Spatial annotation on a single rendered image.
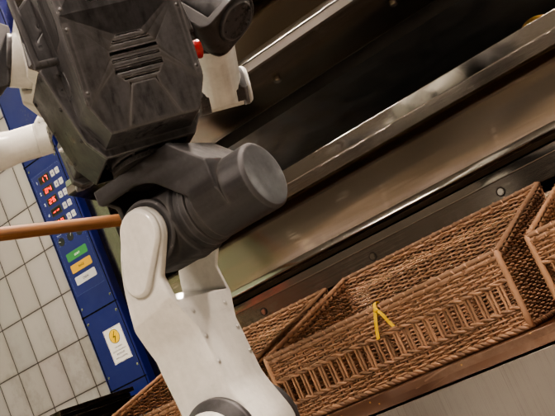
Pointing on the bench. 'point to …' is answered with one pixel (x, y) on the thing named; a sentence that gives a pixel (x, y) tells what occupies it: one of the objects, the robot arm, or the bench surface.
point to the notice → (117, 343)
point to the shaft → (59, 227)
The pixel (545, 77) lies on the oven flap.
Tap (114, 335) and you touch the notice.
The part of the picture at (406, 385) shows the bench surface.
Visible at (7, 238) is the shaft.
